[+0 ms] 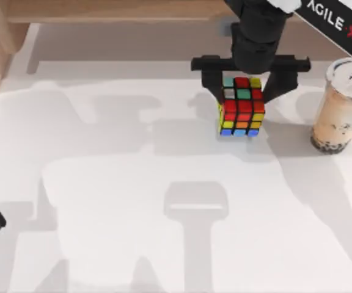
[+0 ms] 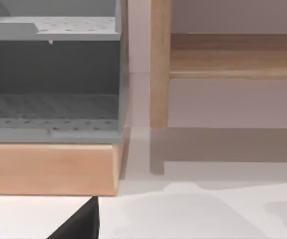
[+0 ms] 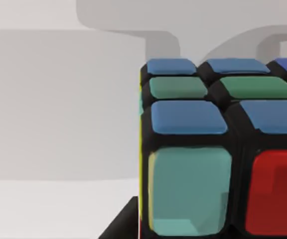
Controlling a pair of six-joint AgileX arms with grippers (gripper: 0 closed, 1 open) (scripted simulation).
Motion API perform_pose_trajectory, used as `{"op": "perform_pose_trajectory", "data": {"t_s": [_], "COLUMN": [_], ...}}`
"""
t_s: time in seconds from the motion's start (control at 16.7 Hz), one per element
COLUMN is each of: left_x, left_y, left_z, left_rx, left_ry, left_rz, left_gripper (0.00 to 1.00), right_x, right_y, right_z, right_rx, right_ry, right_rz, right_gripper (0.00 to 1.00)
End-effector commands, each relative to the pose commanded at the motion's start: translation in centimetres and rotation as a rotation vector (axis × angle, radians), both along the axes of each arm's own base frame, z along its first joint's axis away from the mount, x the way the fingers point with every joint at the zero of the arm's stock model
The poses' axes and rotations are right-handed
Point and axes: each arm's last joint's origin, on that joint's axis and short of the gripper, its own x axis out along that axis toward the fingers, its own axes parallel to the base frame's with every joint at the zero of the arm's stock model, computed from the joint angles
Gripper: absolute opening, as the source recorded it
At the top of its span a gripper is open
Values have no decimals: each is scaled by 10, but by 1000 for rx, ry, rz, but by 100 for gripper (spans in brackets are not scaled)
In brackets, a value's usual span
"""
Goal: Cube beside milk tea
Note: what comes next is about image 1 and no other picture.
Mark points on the multicoloured puzzle cube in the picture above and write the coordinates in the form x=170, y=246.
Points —
x=243, y=113

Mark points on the bubble tea cup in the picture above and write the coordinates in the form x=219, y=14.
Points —
x=338, y=113

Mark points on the wooden cupboard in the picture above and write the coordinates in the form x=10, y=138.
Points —
x=72, y=10

